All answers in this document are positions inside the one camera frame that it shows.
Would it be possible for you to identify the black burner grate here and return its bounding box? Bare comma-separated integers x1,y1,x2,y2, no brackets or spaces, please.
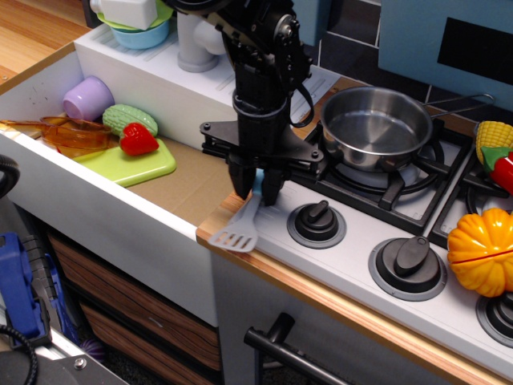
293,119,472,235
428,155,512,248

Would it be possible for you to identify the purple striped ball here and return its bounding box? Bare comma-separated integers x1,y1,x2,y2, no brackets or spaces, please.
80,338,106,363

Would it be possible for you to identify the black oven door handle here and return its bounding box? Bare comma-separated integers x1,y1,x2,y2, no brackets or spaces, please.
244,313,348,384

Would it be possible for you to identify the middle black stove knob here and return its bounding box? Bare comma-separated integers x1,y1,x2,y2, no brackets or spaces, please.
368,236,447,302

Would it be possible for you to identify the green toy corn cob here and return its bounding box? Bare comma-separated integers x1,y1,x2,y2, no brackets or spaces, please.
102,104,159,136

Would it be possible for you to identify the green plastic cutting board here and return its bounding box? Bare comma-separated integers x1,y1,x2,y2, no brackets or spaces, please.
73,139,177,188

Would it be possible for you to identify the purple plastic cup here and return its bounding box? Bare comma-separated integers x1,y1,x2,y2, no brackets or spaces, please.
63,76,115,121

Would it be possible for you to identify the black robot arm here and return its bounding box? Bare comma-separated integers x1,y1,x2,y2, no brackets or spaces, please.
168,1,323,205

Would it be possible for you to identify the stainless steel pan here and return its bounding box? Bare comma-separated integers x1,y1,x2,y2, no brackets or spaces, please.
321,86,495,172

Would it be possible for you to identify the black coiled cable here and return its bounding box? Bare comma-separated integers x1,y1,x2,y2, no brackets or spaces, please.
0,324,39,385

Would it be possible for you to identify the yellow toy corn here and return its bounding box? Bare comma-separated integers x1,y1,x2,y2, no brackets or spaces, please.
475,120,513,164

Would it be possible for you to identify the red toy pepper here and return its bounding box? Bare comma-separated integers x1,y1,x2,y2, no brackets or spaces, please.
481,146,512,195

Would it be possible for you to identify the black stove knob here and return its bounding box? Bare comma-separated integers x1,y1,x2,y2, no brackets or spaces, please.
368,236,447,302
287,200,347,249
475,292,512,348

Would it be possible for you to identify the red toy strawberry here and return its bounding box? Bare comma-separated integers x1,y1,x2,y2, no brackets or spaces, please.
119,122,160,156

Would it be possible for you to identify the black hose at left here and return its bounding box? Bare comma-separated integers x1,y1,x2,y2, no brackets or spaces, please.
0,154,21,198

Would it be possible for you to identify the light blue toy microwave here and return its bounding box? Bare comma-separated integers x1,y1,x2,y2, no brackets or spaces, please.
378,1,512,110

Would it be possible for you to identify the grey toy faucet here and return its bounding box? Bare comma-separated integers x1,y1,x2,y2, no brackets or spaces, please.
177,14,225,73

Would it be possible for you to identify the orange transparent measuring cup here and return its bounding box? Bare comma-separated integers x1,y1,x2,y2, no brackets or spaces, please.
1,116,111,158

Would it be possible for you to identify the lower wooden drawer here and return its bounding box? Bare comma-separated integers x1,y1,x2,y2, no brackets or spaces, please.
80,302,222,384

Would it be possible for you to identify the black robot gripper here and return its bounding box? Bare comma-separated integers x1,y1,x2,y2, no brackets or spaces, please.
200,95,323,206

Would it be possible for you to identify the green plastic plate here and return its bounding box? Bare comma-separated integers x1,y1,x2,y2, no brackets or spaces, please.
97,1,173,30

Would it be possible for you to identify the blue clamp tool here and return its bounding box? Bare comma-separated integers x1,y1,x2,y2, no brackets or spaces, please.
1,233,79,347

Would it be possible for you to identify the black left burner grate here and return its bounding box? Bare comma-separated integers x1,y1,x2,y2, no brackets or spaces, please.
293,119,472,235

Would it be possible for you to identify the blue grey toy spatula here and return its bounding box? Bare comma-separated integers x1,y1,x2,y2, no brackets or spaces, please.
208,168,265,253

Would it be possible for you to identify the white toy sink basin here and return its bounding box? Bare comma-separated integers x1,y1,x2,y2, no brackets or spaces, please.
1,26,236,326

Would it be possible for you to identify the wooden drawer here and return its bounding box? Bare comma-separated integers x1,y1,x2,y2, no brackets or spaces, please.
46,231,221,372
80,302,222,384

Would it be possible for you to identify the white plastic box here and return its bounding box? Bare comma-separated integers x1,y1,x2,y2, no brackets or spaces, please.
89,0,158,30

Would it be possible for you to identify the orange toy pumpkin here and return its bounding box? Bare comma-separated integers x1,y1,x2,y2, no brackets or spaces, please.
447,208,512,298

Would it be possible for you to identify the right black stove knob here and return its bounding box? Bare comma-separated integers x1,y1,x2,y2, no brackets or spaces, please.
475,292,512,348

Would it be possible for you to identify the left black stove knob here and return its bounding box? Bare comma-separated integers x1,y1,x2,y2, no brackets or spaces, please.
287,200,347,249

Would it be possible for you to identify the light blue plastic bowl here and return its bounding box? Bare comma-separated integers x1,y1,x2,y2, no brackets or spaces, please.
111,20,169,50

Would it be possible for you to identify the black right burner grate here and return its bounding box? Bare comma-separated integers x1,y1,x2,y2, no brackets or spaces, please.
428,155,512,248

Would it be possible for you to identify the upper wooden drawer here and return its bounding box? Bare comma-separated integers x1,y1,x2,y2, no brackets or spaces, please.
46,231,221,372

